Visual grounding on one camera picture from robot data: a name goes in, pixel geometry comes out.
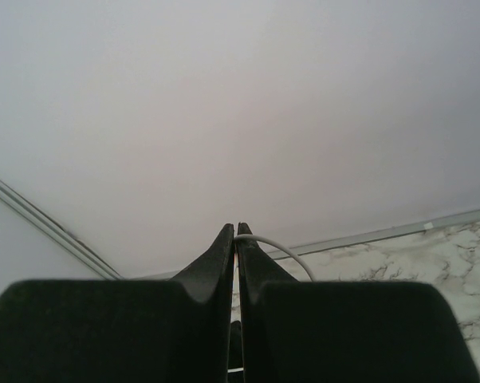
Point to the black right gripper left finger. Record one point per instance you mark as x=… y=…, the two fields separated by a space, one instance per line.
x=174 y=330

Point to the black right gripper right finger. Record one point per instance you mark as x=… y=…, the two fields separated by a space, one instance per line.
x=296 y=331

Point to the aluminium back rail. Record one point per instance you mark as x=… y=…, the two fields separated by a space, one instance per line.
x=389 y=233

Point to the aluminium frame post left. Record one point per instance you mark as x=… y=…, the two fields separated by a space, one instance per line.
x=56 y=232

